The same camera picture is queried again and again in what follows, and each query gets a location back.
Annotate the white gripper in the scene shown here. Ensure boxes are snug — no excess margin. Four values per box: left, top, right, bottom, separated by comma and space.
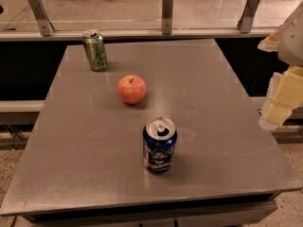
258, 1, 303, 131

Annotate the red apple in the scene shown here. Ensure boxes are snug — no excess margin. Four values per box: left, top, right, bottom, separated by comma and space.
117, 75, 147, 104

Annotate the blue pepsi can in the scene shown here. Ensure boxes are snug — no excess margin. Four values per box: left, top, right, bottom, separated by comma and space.
143, 117, 178, 173

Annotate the green soda can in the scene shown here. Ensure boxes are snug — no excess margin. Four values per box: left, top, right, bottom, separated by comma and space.
82, 30, 107, 71

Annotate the grey metal table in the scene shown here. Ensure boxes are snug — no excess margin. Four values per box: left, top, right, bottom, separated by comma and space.
1, 40, 301, 227

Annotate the middle metal railing bracket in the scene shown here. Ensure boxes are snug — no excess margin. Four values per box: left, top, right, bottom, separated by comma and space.
161, 0, 173, 35

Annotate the left metal railing bracket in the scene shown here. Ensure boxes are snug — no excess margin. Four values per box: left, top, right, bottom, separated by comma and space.
27, 0, 54, 37

